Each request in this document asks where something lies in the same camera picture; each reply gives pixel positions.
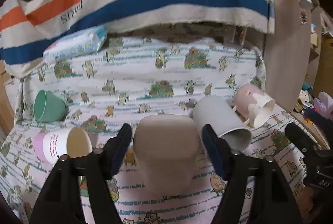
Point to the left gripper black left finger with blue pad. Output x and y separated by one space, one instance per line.
60 201

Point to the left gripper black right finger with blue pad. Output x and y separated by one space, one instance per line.
272 198

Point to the beige square cup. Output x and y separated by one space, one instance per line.
166 148

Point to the green plastic cup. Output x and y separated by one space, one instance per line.
48 108

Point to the pink white patterned cup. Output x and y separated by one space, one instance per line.
254 105

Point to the grey cylindrical cup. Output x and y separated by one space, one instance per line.
216 112

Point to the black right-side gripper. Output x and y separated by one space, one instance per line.
318 162

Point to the wooden side cabinet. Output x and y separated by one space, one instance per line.
292 53

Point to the baby wipes pack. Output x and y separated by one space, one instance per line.
77 44

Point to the white pink handled mug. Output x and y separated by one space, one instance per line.
50 146

